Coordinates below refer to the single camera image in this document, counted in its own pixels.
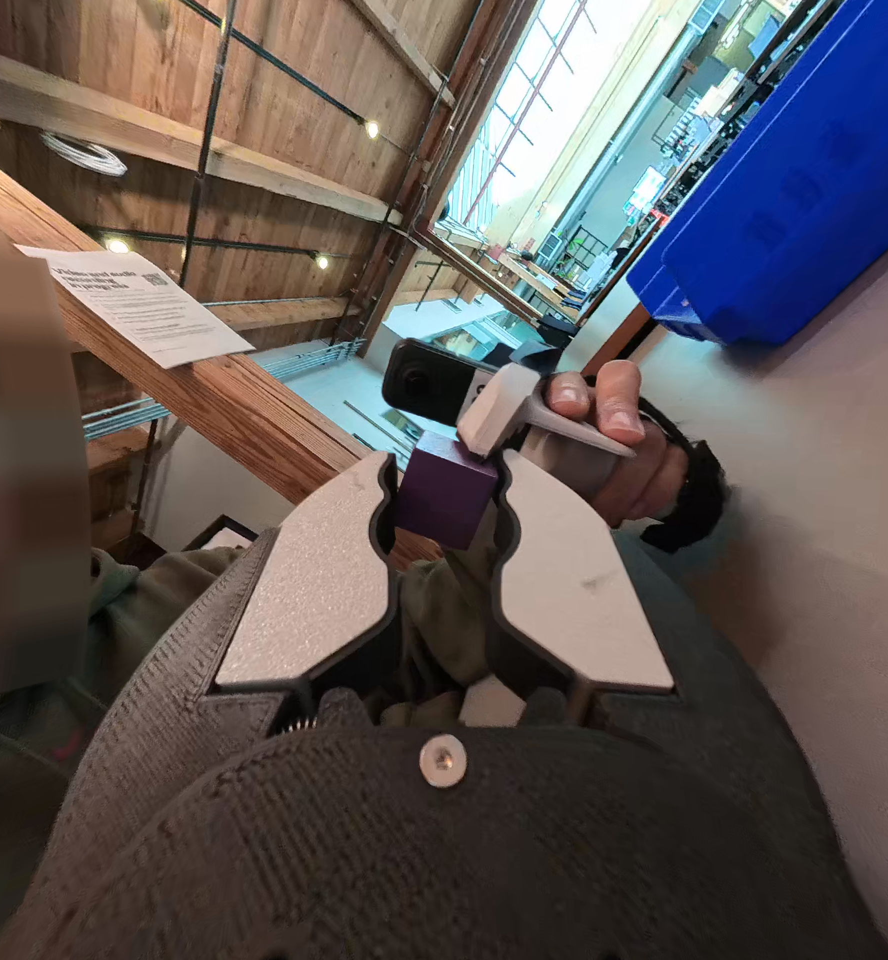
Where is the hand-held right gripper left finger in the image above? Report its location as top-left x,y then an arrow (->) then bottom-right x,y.
215,450 -> 402,695

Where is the person's olive sweatshirt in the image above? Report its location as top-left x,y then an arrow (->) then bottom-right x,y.
0,543 -> 254,939

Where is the large blue bin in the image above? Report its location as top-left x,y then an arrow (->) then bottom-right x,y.
625,0 -> 888,348

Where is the white paper notice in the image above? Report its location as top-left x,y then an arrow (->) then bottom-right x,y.
16,243 -> 258,371

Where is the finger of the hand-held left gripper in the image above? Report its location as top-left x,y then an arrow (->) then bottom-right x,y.
456,362 -> 639,462

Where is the black framed white panel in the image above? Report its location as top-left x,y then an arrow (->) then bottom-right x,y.
180,512 -> 259,554

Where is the purple cube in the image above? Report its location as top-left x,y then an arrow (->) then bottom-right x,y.
395,429 -> 500,551

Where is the silver ventilation duct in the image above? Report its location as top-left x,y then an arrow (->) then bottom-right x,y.
37,129 -> 130,179

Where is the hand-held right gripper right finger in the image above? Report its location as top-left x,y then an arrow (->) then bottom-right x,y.
490,447 -> 678,697

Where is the wooden column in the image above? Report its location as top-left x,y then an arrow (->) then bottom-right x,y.
0,141 -> 445,562

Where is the person's left hand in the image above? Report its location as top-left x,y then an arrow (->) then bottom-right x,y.
547,360 -> 689,528

